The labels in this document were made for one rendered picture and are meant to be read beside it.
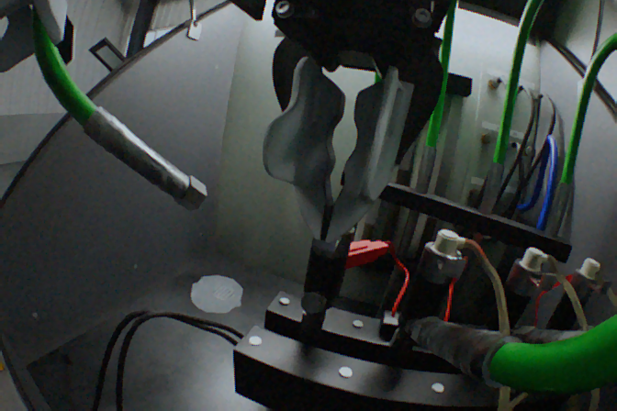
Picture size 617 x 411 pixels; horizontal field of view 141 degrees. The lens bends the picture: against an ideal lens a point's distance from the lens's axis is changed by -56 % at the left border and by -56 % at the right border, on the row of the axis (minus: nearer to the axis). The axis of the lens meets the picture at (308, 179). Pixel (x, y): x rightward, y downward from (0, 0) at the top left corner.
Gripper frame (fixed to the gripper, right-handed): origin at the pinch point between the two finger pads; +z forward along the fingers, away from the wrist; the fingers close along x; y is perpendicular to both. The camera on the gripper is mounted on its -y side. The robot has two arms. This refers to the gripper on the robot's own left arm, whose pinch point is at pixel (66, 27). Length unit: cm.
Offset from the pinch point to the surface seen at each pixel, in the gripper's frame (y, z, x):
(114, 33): -145, -357, -664
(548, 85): -47, 32, 16
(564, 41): -55, 26, 22
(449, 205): -17.9, 31.7, 2.5
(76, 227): 13.8, 7.6, -22.8
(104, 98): -0.6, -2.0, -21.7
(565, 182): -22.3, 31.5, 16.4
